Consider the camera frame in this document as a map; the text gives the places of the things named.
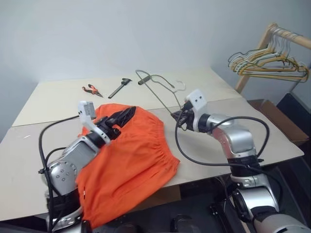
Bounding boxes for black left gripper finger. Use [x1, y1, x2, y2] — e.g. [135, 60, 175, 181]
[109, 107, 134, 122]
[117, 106, 137, 128]

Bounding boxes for yellow wire hanger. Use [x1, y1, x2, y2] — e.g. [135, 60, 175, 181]
[239, 45, 308, 75]

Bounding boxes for wooden clothes rack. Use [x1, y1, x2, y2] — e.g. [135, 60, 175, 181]
[234, 23, 311, 94]

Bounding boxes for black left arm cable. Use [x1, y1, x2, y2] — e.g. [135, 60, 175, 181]
[38, 115, 81, 233]

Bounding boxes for black case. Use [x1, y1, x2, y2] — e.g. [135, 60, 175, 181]
[276, 93, 311, 146]

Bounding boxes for bunch of hangers on rack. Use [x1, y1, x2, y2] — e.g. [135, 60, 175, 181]
[233, 31, 310, 83]

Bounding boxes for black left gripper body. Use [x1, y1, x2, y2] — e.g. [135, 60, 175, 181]
[95, 116, 122, 141]

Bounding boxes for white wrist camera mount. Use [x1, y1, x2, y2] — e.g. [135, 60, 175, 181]
[77, 100, 110, 147]
[184, 89, 208, 133]

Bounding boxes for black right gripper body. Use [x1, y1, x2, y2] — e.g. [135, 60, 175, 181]
[180, 107, 195, 131]

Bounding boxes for orange shorts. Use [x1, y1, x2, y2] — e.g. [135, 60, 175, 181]
[75, 103, 181, 230]

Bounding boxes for brown cardboard box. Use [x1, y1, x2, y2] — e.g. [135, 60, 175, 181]
[247, 99, 308, 147]

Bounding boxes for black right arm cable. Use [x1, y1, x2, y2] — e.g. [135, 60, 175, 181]
[174, 106, 271, 168]

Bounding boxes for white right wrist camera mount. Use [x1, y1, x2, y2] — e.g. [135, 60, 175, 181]
[184, 89, 208, 133]

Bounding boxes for dark grey wire hanger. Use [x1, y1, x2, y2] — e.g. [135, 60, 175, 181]
[227, 46, 272, 71]

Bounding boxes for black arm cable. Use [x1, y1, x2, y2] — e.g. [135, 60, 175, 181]
[38, 115, 81, 233]
[174, 106, 271, 168]

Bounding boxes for orange handled pliers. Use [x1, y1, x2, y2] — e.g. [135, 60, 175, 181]
[82, 83, 104, 98]

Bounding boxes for dark rounded shape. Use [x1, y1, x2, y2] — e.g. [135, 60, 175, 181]
[169, 214, 193, 233]

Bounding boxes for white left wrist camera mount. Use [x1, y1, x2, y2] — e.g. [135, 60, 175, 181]
[77, 100, 110, 147]

